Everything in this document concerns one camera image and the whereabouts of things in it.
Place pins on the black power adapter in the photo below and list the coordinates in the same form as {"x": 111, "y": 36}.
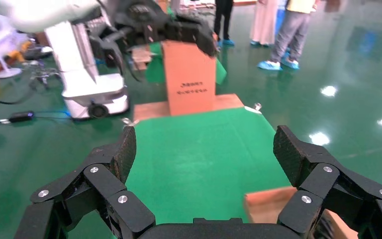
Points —
{"x": 21, "y": 116}

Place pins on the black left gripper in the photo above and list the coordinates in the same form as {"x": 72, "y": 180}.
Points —
{"x": 141, "y": 16}

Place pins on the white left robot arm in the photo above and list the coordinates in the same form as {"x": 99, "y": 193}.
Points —
{"x": 39, "y": 13}

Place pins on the person in grey trousers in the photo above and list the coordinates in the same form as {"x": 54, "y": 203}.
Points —
{"x": 290, "y": 33}

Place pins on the person in white skirt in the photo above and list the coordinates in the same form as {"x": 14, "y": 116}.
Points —
{"x": 263, "y": 19}

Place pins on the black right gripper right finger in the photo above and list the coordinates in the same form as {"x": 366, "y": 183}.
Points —
{"x": 322, "y": 194}

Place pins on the silver binder clip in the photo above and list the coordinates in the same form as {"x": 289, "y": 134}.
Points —
{"x": 130, "y": 122}
{"x": 257, "y": 106}

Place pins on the white wheeled robot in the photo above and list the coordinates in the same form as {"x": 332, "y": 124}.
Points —
{"x": 85, "y": 95}

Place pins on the green tablecloth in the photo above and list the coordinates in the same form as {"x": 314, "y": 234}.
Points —
{"x": 204, "y": 158}

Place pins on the person in black trousers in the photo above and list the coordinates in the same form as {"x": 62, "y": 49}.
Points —
{"x": 224, "y": 16}

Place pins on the tall printed cardboard box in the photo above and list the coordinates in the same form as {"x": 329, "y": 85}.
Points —
{"x": 187, "y": 72}

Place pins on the open brown cardboard box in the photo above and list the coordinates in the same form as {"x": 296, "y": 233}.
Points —
{"x": 266, "y": 204}

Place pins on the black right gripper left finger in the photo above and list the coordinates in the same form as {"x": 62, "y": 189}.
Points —
{"x": 79, "y": 191}

